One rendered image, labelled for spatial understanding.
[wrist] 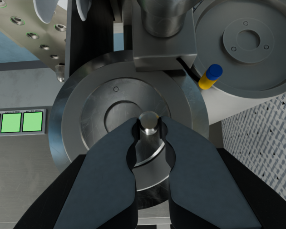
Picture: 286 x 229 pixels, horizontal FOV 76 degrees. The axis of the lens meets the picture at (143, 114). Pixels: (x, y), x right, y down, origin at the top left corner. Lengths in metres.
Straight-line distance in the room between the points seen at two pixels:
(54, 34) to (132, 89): 0.32
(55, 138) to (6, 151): 0.45
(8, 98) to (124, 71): 2.90
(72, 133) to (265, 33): 0.20
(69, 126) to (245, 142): 0.27
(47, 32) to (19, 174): 0.37
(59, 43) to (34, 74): 2.47
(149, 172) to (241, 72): 0.13
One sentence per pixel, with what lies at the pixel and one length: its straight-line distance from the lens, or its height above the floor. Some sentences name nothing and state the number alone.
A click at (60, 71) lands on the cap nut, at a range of 0.58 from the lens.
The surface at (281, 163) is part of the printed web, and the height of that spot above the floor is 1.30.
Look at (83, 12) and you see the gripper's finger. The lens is 0.21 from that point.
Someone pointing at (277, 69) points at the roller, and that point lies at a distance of 0.22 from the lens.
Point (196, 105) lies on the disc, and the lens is 0.18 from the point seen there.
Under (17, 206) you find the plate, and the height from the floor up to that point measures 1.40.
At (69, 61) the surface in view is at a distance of 0.21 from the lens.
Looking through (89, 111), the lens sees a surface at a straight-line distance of 0.16.
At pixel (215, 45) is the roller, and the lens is 0.21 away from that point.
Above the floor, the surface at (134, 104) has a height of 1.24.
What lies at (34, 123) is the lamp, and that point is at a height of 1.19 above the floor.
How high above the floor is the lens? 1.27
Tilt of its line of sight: 11 degrees down
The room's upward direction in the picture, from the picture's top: 178 degrees clockwise
